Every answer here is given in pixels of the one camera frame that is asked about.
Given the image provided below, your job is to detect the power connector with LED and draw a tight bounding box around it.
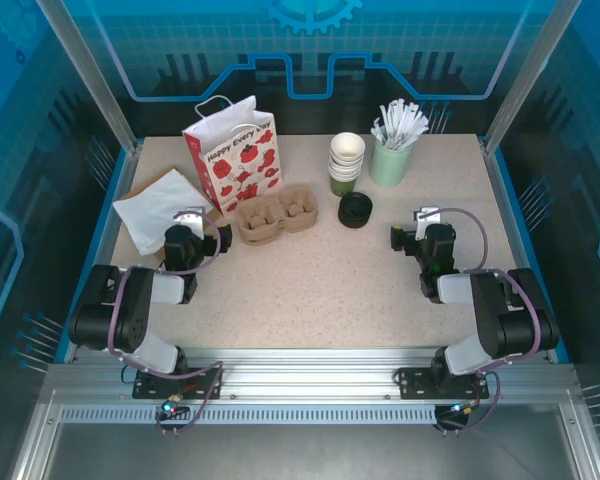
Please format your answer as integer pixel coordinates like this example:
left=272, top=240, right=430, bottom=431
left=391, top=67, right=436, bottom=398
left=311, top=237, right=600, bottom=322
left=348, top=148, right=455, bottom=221
left=160, top=397, right=190, bottom=420
left=446, top=399, right=482, bottom=420

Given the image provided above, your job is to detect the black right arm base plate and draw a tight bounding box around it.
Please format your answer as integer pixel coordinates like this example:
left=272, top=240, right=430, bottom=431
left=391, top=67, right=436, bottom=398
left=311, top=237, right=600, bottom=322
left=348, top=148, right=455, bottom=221
left=396, top=366, right=492, bottom=401

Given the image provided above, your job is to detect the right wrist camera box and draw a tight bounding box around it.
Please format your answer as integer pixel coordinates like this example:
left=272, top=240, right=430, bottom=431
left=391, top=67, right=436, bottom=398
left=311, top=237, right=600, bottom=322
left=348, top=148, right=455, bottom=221
left=412, top=205, right=442, bottom=236

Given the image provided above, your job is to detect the aluminium frame post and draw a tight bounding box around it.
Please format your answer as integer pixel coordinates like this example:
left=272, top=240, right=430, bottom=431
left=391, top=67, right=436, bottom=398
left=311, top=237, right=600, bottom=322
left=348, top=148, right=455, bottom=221
left=481, top=0, right=585, bottom=154
left=33, top=0, right=144, bottom=154

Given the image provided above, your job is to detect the slotted grey cable duct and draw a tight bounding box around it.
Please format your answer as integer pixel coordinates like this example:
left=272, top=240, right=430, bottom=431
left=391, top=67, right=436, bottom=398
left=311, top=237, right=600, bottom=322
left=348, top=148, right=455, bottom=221
left=58, top=405, right=439, bottom=426

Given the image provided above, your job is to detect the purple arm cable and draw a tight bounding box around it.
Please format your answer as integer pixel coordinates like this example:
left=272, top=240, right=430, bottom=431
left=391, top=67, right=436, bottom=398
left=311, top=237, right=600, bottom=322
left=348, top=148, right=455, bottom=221
left=429, top=207, right=541, bottom=437
left=107, top=212, right=227, bottom=437

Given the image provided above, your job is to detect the green paper cup stack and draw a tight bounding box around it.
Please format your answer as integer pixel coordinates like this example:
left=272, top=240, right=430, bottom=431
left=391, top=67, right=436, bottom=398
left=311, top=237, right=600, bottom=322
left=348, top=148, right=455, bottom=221
left=328, top=131, right=367, bottom=198

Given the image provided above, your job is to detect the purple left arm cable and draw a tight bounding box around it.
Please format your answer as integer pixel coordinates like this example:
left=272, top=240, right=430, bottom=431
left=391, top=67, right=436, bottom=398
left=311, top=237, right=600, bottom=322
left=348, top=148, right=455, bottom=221
left=107, top=212, right=227, bottom=437

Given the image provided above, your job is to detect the black cup lid stack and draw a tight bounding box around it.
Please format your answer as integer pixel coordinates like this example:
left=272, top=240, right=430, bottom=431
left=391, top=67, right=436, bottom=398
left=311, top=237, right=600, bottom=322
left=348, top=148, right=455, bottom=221
left=336, top=190, right=374, bottom=230

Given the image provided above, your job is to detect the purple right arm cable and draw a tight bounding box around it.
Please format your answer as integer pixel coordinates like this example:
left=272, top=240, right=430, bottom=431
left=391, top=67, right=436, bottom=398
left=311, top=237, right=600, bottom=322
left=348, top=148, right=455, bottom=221
left=429, top=207, right=541, bottom=437

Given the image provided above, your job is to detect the mint green holder cup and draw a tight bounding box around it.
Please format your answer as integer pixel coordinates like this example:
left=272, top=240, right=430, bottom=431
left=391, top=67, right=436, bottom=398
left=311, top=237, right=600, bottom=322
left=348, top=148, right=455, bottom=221
left=369, top=133, right=414, bottom=188

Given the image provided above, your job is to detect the aluminium mounting rail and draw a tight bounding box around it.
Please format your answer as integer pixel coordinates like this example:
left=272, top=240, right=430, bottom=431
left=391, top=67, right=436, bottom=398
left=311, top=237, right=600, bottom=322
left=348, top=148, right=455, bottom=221
left=44, top=346, right=581, bottom=409

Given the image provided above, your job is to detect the white red-printed paper bag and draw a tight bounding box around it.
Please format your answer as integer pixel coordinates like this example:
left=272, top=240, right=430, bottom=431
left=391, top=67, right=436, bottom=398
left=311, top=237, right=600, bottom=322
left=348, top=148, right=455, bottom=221
left=181, top=94, right=285, bottom=215

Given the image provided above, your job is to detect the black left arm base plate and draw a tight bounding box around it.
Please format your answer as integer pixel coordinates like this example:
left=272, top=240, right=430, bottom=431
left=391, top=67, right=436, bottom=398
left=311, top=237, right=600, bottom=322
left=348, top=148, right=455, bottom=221
left=131, top=366, right=225, bottom=401

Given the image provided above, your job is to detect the white paper napkin stack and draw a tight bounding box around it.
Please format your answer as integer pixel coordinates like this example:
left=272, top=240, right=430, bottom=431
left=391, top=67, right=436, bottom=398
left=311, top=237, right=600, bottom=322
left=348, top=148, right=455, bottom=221
left=112, top=168, right=216, bottom=256

